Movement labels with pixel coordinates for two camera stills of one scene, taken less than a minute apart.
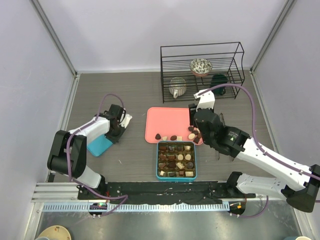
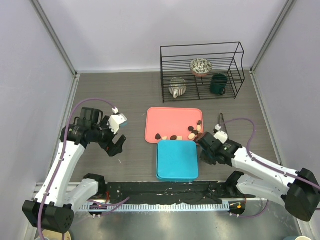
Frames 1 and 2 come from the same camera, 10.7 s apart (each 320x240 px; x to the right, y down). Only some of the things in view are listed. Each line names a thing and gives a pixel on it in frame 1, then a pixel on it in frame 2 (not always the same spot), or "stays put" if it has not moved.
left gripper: x=114 y=139 to x=111 y=148
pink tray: x=166 y=124 stays put
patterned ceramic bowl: x=200 y=67 stays put
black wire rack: x=186 y=70 stays put
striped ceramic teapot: x=177 y=87 stays put
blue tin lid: x=99 y=145 to x=177 y=160
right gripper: x=192 y=107 to x=206 y=159
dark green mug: x=219 y=79 stays put
